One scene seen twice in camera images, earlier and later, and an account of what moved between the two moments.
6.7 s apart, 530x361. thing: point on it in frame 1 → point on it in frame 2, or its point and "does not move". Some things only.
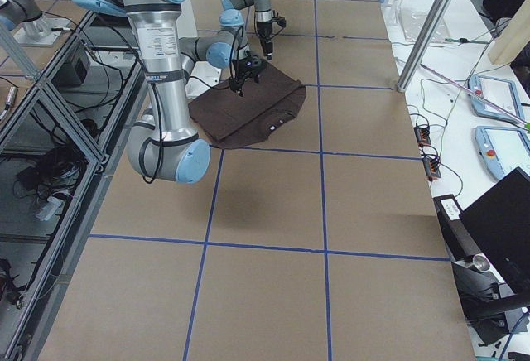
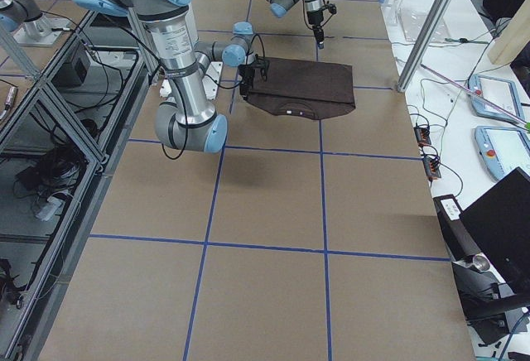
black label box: (453, 223) does not move
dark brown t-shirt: (228, 120) → (311, 89)
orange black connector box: (423, 135) does not move
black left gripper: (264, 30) → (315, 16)
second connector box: (431, 166) does not move
